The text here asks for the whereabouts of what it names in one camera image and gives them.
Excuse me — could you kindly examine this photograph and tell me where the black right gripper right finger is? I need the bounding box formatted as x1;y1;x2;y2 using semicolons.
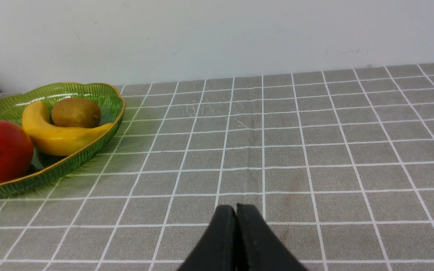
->
236;204;307;271

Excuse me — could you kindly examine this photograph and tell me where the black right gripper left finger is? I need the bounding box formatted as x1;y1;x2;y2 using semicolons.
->
178;205;236;271

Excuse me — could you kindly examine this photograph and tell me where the grey checkered tablecloth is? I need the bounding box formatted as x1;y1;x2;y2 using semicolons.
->
0;63;434;271

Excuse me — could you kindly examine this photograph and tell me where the green glass leaf plate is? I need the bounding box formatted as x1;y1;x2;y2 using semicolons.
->
0;82;126;197

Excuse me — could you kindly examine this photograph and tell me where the yellow banana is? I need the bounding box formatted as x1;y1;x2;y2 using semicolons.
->
22;100;114;157

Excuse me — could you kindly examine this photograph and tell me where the brown kiwi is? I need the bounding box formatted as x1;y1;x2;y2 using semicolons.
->
51;97;101;128

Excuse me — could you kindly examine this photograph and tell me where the red apple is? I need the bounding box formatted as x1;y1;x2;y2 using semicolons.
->
0;120;34;183

